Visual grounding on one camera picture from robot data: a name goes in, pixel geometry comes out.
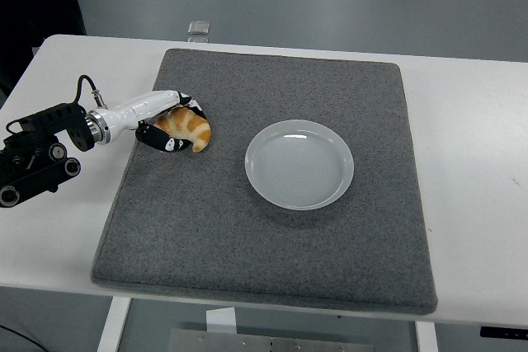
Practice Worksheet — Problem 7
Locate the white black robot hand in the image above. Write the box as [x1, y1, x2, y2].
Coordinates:
[102, 88, 210, 155]

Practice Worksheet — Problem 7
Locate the golden croissant bread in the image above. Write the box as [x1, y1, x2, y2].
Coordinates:
[153, 106, 212, 153]

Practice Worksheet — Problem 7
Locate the round pale grey plate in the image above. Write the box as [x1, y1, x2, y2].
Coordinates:
[244, 119, 356, 211]

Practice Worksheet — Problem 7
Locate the grey metal plate with screws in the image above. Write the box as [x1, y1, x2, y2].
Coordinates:
[168, 328, 375, 352]

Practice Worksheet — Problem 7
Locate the square grey felt mat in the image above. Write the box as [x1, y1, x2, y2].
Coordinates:
[90, 47, 439, 316]

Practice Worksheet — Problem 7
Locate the white table leg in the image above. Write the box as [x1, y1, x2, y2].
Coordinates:
[97, 297, 132, 352]
[414, 321, 439, 352]

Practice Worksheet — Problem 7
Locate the black table control panel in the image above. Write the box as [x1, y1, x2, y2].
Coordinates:
[480, 326, 528, 339]

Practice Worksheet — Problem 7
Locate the black floor cable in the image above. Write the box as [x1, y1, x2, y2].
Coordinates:
[0, 321, 54, 352]

